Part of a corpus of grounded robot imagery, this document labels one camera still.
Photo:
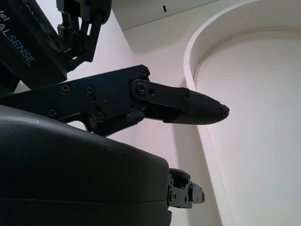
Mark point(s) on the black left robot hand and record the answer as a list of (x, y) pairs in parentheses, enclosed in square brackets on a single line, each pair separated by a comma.
[(84, 30)]

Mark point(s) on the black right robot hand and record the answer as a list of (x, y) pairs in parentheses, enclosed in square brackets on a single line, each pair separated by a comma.
[(70, 169)]

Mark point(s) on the black RealSense box lid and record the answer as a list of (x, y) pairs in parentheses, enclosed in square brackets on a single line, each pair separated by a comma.
[(26, 42)]

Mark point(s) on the white round tray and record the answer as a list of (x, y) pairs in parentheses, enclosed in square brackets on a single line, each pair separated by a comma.
[(235, 94)]

